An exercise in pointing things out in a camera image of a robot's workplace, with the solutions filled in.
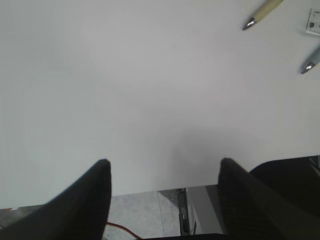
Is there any orange cable on floor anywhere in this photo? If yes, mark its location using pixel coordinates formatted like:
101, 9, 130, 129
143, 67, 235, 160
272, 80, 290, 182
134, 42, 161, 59
104, 222, 143, 240

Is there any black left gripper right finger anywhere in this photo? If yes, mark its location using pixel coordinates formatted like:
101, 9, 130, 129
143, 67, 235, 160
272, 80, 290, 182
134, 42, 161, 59
218, 157, 320, 240

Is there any light blue ballpoint pen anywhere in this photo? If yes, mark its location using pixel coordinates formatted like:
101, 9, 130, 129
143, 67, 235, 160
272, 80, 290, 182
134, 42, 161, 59
300, 47, 320, 75

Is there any clear plastic ruler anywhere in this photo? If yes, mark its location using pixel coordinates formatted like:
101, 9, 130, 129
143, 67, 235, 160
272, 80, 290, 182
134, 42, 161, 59
305, 8, 320, 36

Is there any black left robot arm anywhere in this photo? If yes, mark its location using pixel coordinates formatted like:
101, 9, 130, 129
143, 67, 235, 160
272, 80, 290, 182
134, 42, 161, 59
0, 157, 320, 240

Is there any grey metal table frame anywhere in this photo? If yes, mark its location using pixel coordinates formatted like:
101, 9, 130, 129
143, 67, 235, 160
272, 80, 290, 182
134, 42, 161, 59
177, 185, 227, 236

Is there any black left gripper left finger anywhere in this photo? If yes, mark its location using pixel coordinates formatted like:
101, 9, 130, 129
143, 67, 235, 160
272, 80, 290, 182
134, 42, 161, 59
0, 159, 112, 240

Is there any cream white ballpoint pen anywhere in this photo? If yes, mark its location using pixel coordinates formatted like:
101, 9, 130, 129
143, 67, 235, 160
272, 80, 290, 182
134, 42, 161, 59
242, 0, 283, 31

